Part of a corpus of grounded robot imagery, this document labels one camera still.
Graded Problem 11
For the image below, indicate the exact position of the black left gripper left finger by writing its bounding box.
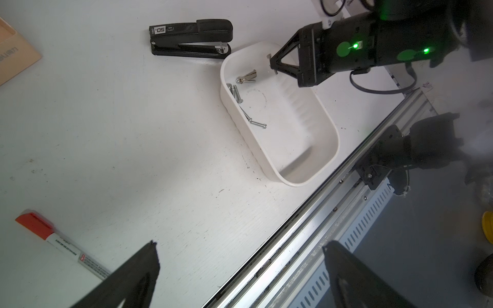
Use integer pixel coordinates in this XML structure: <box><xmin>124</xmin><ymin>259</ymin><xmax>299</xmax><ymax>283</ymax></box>
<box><xmin>73</xmin><ymin>241</ymin><xmax>160</xmax><ymax>307</ymax></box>

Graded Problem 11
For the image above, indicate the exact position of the peach plastic desk organizer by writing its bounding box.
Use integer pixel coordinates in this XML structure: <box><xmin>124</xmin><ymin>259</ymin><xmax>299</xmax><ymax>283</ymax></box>
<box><xmin>0</xmin><ymin>18</ymin><xmax>42</xmax><ymax>85</ymax></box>

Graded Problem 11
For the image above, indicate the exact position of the large nickel socket bolt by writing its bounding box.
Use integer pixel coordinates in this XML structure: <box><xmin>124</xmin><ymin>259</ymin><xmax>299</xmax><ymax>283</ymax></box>
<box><xmin>236</xmin><ymin>69</ymin><xmax>258</xmax><ymax>84</ymax></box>

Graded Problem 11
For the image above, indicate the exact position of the black stapler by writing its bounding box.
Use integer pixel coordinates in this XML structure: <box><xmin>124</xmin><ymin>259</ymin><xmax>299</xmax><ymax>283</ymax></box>
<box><xmin>148</xmin><ymin>19</ymin><xmax>233</xmax><ymax>60</ymax></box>

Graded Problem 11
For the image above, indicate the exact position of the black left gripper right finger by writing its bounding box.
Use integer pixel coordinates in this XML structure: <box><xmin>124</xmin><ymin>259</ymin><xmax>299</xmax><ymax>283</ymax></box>
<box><xmin>322</xmin><ymin>241</ymin><xmax>414</xmax><ymax>307</ymax></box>

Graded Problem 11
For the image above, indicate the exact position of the white plastic storage box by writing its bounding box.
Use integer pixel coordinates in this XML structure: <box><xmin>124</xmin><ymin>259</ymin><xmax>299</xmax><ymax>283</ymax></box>
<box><xmin>220</xmin><ymin>42</ymin><xmax>340</xmax><ymax>187</ymax></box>

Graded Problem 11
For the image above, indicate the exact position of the large silver bolt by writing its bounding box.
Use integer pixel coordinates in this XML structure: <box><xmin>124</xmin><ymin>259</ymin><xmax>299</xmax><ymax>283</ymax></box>
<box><xmin>229</xmin><ymin>84</ymin><xmax>243</xmax><ymax>104</ymax></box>

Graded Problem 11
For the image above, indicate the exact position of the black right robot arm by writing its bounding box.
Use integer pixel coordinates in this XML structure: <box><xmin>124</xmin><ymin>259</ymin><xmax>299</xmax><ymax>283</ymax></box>
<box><xmin>270</xmin><ymin>1</ymin><xmax>492</xmax><ymax>87</ymax></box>

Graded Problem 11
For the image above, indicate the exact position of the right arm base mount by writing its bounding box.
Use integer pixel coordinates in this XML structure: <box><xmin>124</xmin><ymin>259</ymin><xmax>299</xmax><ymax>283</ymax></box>
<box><xmin>354</xmin><ymin>112</ymin><xmax>467</xmax><ymax>196</ymax></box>

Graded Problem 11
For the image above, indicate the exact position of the aluminium front rail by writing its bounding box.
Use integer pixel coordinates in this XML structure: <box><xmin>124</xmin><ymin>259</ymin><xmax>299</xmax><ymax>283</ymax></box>
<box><xmin>207</xmin><ymin>89</ymin><xmax>435</xmax><ymax>307</ymax></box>

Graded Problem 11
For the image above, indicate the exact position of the thin silver screw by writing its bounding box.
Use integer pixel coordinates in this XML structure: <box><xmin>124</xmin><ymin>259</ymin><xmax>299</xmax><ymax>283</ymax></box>
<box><xmin>249</xmin><ymin>119</ymin><xmax>267</xmax><ymax>129</ymax></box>
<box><xmin>240</xmin><ymin>106</ymin><xmax>252</xmax><ymax>122</ymax></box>

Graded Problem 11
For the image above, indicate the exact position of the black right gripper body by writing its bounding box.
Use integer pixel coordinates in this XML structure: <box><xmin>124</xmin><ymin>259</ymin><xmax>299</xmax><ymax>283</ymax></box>
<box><xmin>298</xmin><ymin>13</ymin><xmax>378</xmax><ymax>87</ymax></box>

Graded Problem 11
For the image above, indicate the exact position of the red capped marker pen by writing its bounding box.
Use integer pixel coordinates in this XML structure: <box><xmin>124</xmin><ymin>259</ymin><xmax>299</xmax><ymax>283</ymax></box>
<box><xmin>15</xmin><ymin>212</ymin><xmax>111</xmax><ymax>281</ymax></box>

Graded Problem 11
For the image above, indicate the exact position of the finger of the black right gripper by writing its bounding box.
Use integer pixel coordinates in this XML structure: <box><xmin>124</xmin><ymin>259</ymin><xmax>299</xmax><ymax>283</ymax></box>
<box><xmin>270</xmin><ymin>28</ymin><xmax>308</xmax><ymax>73</ymax></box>

